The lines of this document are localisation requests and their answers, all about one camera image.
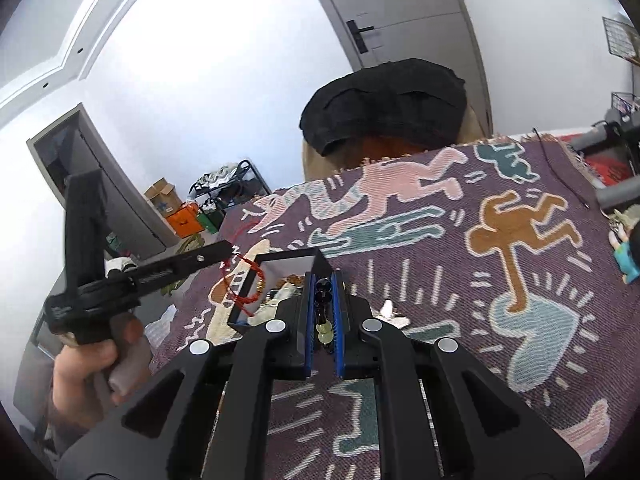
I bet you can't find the printed woven blanket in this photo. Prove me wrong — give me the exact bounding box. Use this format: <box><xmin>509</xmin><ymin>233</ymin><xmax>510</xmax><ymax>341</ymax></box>
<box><xmin>150</xmin><ymin>132</ymin><xmax>640</xmax><ymax>480</ymax></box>

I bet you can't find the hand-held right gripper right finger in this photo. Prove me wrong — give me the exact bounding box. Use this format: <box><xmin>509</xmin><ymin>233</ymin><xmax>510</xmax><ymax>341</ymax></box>
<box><xmin>332</xmin><ymin>269</ymin><xmax>586</xmax><ymax>480</ymax></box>

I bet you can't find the small green bag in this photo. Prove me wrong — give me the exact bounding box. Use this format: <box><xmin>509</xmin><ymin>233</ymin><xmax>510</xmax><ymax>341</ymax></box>
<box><xmin>196</xmin><ymin>208</ymin><xmax>226</xmax><ymax>234</ymax></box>

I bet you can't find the large wire basket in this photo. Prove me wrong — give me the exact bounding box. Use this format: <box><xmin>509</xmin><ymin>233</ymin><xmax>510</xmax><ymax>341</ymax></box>
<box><xmin>602</xmin><ymin>16</ymin><xmax>640</xmax><ymax>67</ymax></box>

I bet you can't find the white shell jewelry piece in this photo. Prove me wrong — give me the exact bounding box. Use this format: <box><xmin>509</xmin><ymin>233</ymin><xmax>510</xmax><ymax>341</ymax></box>
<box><xmin>271</xmin><ymin>282</ymin><xmax>304</xmax><ymax>312</ymax></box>

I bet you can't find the green floor bag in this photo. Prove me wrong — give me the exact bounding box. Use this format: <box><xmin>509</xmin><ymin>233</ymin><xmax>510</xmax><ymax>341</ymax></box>
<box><xmin>175</xmin><ymin>234</ymin><xmax>206</xmax><ymax>257</ymax></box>

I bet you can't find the dark bead bracelet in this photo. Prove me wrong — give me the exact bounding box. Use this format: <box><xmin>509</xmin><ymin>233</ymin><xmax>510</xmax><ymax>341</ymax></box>
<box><xmin>314</xmin><ymin>277</ymin><xmax>337</xmax><ymax>357</ymax></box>

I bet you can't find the black door handle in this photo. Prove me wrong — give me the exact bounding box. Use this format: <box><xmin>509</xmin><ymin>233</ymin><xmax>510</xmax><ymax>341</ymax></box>
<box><xmin>346</xmin><ymin>20</ymin><xmax>376</xmax><ymax>55</ymax></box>

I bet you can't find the black cloth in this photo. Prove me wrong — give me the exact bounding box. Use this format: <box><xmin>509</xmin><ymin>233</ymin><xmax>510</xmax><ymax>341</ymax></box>
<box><xmin>300</xmin><ymin>58</ymin><xmax>468</xmax><ymax>157</ymax></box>

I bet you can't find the black cable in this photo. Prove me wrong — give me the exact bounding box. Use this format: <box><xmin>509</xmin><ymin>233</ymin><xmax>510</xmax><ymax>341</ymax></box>
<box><xmin>531</xmin><ymin>127</ymin><xmax>594</xmax><ymax>209</ymax></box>

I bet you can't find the person's left hand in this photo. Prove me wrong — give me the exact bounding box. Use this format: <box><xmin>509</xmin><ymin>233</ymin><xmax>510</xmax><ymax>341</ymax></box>
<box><xmin>51</xmin><ymin>316</ymin><xmax>153</xmax><ymax>428</ymax></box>

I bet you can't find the small wire basket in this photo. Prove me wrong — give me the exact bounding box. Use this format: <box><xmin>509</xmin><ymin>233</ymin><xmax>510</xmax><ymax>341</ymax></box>
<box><xmin>611</xmin><ymin>91</ymin><xmax>640</xmax><ymax>114</ymax></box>

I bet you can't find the small white ornament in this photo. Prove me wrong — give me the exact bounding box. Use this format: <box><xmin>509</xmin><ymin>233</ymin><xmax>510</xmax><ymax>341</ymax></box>
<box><xmin>377</xmin><ymin>300</ymin><xmax>414</xmax><ymax>332</ymax></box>

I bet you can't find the black shoe rack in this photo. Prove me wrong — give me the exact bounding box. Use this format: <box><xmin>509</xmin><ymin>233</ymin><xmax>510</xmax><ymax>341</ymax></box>
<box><xmin>189</xmin><ymin>159</ymin><xmax>272</xmax><ymax>211</ymax></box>

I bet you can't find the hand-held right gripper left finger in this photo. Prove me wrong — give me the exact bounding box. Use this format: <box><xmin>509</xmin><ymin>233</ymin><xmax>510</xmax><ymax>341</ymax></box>
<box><xmin>57</xmin><ymin>270</ymin><xmax>321</xmax><ymax>480</ymax></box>

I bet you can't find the black box with white inside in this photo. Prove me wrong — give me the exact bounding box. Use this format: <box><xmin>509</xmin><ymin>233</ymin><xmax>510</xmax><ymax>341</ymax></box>
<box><xmin>227</xmin><ymin>247</ymin><xmax>353</xmax><ymax>341</ymax></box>

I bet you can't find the open cardboard box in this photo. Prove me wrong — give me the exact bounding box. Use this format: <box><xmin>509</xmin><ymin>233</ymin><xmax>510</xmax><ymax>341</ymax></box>
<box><xmin>145</xmin><ymin>178</ymin><xmax>182</xmax><ymax>217</ymax></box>

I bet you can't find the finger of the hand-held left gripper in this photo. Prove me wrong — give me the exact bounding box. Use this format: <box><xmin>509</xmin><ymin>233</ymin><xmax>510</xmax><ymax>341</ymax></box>
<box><xmin>131</xmin><ymin>240</ymin><xmax>234</xmax><ymax>288</ymax></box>

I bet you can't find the orange box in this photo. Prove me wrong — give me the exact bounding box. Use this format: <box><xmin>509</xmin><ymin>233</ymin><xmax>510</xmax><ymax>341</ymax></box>
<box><xmin>166</xmin><ymin>203</ymin><xmax>206</xmax><ymax>239</ymax></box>

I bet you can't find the red string bracelet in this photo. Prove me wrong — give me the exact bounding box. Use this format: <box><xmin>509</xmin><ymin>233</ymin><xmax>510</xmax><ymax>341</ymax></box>
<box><xmin>220</xmin><ymin>220</ymin><xmax>267</xmax><ymax>311</ymax></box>

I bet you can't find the teal toy figure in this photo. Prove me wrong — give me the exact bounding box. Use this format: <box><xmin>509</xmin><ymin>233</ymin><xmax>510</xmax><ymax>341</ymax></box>
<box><xmin>607</xmin><ymin>207</ymin><xmax>640</xmax><ymax>286</ymax></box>

